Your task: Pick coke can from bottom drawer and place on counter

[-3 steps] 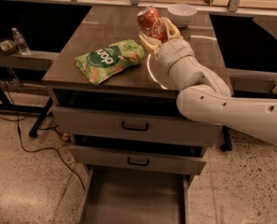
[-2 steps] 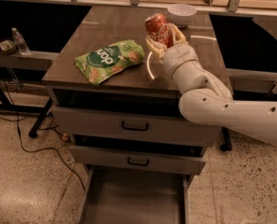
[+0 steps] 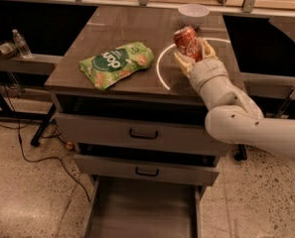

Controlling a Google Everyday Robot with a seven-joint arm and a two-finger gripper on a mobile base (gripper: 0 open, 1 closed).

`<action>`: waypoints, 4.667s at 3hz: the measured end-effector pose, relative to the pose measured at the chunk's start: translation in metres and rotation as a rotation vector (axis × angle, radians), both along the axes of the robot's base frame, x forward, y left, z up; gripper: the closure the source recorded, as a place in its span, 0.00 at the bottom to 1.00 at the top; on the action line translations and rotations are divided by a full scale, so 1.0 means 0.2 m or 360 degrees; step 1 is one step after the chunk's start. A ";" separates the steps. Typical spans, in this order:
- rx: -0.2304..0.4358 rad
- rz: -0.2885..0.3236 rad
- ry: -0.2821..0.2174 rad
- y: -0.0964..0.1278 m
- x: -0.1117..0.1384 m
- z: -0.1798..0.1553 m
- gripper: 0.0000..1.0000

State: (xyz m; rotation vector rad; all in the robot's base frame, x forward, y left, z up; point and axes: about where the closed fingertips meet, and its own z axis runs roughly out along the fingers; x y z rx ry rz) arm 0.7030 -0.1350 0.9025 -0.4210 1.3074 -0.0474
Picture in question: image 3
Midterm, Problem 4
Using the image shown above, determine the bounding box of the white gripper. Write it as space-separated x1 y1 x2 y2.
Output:
174 38 229 97

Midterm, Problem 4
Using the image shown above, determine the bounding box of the red coke can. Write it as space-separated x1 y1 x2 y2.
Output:
174 26 203 61

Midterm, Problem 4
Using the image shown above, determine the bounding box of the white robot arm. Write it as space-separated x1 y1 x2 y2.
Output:
174 38 295 161

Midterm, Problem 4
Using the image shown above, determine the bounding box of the grey drawer cabinet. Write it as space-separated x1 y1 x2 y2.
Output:
44 5 249 187

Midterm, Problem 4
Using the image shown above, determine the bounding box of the top grey drawer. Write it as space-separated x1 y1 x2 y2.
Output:
55 113 231 156

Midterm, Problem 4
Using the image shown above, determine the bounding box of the grey drawer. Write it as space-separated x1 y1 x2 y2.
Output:
55 113 231 156
74 155 219 186
81 177 203 238

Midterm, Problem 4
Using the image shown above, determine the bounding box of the middle grey drawer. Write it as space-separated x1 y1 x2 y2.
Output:
74 155 219 186

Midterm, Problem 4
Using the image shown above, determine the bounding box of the bottom grey drawer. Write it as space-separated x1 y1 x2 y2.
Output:
81 177 203 238

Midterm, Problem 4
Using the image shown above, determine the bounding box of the white bowl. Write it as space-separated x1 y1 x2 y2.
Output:
178 4 210 29

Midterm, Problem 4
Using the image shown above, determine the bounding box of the green chip bag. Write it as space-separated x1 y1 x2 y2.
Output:
79 42 154 90

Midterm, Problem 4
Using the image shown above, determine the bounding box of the grey side bench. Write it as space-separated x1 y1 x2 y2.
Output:
0 54 62 75

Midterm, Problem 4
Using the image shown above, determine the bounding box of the clear plastic water bottle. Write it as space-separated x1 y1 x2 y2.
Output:
12 29 32 59

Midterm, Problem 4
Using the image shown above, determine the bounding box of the small dish with items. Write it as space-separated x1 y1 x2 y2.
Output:
0 42 17 60

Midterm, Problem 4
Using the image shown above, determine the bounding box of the black floor cable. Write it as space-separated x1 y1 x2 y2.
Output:
0 50 91 203

